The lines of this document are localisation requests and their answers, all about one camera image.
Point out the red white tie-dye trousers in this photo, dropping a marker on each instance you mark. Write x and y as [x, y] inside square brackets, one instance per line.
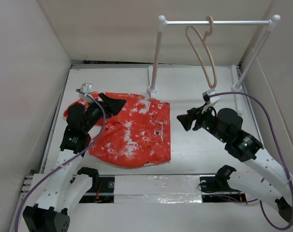
[139, 135]

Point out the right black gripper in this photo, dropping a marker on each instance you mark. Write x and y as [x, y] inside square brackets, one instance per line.
[186, 119]

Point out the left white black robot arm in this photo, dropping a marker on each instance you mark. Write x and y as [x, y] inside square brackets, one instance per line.
[66, 185]

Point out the white clothes rack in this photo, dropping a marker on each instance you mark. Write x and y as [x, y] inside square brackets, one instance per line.
[204, 29]

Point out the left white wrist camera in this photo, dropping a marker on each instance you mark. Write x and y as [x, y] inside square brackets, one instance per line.
[84, 91]

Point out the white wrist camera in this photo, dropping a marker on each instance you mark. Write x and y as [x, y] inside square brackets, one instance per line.
[210, 99]
[84, 91]

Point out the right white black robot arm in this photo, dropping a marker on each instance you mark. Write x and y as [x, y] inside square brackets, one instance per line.
[226, 126]

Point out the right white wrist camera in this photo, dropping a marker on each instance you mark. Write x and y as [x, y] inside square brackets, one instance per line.
[210, 99]

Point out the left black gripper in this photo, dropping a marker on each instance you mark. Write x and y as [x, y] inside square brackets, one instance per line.
[112, 106]

